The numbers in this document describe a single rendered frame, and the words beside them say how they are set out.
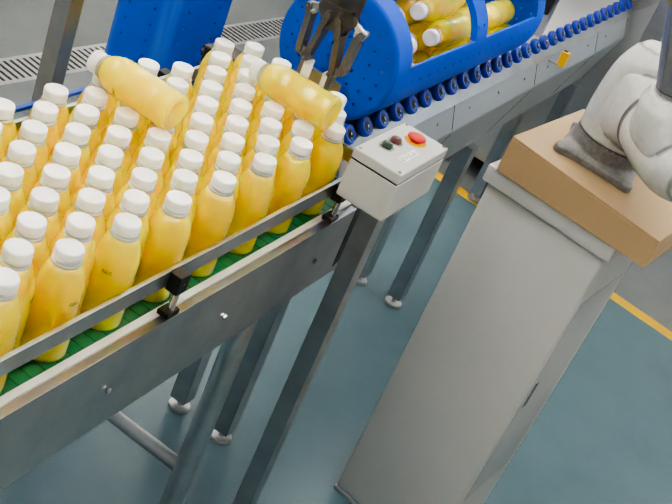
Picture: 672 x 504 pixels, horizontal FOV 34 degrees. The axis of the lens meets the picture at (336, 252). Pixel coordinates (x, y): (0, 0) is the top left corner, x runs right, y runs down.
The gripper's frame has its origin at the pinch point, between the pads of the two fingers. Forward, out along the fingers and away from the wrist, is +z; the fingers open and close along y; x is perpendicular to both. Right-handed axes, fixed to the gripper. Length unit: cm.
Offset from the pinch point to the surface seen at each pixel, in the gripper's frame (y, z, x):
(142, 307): -12, 20, 57
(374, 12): 1.9, -10.6, -20.3
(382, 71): -4.2, -0.3, -21.2
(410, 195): -27.5, 7.6, 3.2
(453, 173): -1, 58, -120
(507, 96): -8, 25, -112
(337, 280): -21.9, 30.6, 5.1
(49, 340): -14, 13, 81
